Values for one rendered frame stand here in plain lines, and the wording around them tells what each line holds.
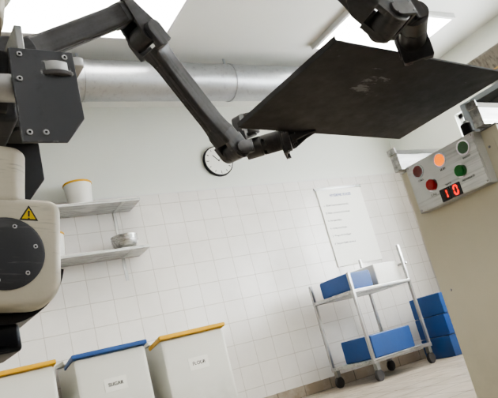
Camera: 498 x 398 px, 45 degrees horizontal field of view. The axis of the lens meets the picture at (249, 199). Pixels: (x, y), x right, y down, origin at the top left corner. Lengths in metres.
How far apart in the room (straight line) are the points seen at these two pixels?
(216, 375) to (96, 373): 0.91
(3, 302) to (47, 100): 0.31
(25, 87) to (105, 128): 4.75
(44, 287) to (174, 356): 3.72
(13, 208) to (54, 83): 0.21
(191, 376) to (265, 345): 1.25
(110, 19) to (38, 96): 0.61
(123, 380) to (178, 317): 1.11
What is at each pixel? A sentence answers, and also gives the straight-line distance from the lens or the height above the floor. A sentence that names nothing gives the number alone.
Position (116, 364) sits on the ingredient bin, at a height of 0.64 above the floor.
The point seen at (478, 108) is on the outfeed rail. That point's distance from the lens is 1.61.
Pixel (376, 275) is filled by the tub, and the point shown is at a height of 0.88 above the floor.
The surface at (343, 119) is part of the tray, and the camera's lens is 1.66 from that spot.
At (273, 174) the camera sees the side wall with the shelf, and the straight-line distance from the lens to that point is 6.25.
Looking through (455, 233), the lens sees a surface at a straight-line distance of 1.70.
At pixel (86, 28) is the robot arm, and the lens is 1.51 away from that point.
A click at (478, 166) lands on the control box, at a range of 1.61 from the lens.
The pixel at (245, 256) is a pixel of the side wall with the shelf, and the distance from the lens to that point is 5.76.
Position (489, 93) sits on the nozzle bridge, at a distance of 2.47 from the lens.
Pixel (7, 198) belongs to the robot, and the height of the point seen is 0.74.
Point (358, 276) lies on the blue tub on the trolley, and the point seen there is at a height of 0.90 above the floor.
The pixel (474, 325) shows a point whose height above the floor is 0.37.
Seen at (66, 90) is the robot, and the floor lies 0.91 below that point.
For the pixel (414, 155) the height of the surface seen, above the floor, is 0.88.
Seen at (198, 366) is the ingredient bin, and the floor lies 0.49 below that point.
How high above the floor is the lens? 0.43
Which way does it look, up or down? 15 degrees up
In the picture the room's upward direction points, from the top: 15 degrees counter-clockwise
